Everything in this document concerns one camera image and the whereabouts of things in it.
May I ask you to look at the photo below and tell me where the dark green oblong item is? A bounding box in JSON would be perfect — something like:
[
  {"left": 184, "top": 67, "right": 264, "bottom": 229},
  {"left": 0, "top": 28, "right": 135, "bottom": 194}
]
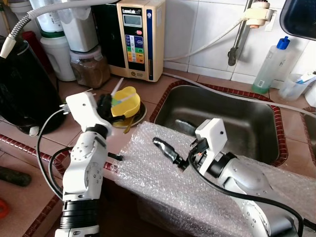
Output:
[{"left": 0, "top": 165, "right": 32, "bottom": 188}]

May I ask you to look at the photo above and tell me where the black kitchen appliance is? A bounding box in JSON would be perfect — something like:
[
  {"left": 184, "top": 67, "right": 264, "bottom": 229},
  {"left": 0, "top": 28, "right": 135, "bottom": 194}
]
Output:
[{"left": 0, "top": 42, "right": 65, "bottom": 135}]

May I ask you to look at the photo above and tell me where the cream water ionizer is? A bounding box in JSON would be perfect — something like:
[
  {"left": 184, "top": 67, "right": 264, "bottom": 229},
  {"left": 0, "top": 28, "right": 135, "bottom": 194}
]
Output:
[{"left": 93, "top": 0, "right": 166, "bottom": 82}]

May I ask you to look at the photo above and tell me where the white canister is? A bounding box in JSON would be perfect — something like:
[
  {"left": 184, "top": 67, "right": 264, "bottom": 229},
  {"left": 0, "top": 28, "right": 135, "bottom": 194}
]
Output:
[{"left": 39, "top": 32, "right": 77, "bottom": 82}]

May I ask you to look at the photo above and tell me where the translucent white jug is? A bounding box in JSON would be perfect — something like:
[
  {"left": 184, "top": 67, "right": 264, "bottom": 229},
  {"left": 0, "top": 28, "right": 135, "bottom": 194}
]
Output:
[{"left": 29, "top": 0, "right": 65, "bottom": 38}]

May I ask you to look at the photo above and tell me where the grey flexible hose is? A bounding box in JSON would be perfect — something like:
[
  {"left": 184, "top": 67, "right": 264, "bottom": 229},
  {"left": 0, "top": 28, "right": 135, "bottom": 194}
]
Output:
[{"left": 0, "top": 0, "right": 126, "bottom": 59}]

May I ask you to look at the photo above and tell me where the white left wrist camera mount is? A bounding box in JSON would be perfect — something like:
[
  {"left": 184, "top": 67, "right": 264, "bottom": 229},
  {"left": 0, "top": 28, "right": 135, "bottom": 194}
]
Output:
[{"left": 64, "top": 91, "right": 103, "bottom": 131}]

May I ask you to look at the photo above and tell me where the white ionizer outlet hose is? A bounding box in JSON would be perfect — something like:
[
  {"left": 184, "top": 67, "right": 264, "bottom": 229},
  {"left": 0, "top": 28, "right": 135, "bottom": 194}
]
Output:
[{"left": 163, "top": 17, "right": 247, "bottom": 63}]

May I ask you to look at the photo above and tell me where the clear cup with toothbrushes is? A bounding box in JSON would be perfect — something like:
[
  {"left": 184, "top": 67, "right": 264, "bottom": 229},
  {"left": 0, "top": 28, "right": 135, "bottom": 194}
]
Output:
[{"left": 278, "top": 73, "right": 316, "bottom": 103}]

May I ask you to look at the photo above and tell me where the grey plastic container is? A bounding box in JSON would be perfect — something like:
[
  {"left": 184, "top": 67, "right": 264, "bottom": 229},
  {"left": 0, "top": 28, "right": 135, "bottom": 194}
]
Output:
[{"left": 58, "top": 5, "right": 99, "bottom": 52}]

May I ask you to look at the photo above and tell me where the dark hanging pan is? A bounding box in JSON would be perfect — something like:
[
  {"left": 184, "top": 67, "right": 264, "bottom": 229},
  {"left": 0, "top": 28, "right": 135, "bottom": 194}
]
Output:
[{"left": 279, "top": 0, "right": 316, "bottom": 41}]

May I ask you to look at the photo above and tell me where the clear bubble wrap sheet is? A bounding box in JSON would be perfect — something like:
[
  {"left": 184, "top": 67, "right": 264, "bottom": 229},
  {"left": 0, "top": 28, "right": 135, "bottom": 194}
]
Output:
[{"left": 113, "top": 120, "right": 316, "bottom": 237}]

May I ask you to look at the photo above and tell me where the yellow plastic bowl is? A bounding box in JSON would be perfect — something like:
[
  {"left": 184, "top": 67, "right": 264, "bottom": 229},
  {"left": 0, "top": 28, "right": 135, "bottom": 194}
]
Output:
[{"left": 111, "top": 86, "right": 141, "bottom": 118}]

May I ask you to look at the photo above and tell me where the white stick with blue tip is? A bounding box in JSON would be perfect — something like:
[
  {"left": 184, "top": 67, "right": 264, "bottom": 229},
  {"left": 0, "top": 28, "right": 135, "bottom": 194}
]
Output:
[{"left": 113, "top": 95, "right": 140, "bottom": 106}]

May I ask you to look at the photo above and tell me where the white plastic bottle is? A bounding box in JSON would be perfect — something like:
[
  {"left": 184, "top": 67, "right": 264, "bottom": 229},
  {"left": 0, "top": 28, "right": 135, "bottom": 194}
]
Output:
[{"left": 305, "top": 81, "right": 316, "bottom": 108}]

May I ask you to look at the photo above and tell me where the white stick with green tip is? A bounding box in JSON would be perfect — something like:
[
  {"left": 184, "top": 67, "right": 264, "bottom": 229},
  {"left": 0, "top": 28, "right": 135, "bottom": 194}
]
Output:
[{"left": 111, "top": 77, "right": 123, "bottom": 97}]

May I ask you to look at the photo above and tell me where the jar of brown powder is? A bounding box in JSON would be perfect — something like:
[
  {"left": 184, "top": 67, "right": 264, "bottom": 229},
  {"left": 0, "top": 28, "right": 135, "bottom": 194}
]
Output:
[{"left": 69, "top": 47, "right": 112, "bottom": 89}]

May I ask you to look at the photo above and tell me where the clear bottle with blue cap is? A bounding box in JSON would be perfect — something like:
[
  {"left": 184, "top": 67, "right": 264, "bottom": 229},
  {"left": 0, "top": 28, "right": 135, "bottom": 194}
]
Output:
[{"left": 251, "top": 36, "right": 291, "bottom": 95}]

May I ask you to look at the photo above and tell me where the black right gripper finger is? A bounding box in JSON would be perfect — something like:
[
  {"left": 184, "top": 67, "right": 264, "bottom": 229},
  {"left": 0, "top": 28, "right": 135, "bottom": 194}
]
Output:
[
  {"left": 154, "top": 138, "right": 191, "bottom": 165},
  {"left": 153, "top": 142, "right": 187, "bottom": 171}
]

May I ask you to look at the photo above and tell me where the steel faucet with cream filter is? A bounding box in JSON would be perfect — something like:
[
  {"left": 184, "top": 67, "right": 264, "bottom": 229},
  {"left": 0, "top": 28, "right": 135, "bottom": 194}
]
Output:
[{"left": 227, "top": 0, "right": 276, "bottom": 67}]

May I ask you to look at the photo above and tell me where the shallow steel dish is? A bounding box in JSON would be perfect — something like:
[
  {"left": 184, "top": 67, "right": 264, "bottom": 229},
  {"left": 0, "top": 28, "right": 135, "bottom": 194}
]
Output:
[{"left": 113, "top": 101, "right": 148, "bottom": 129}]

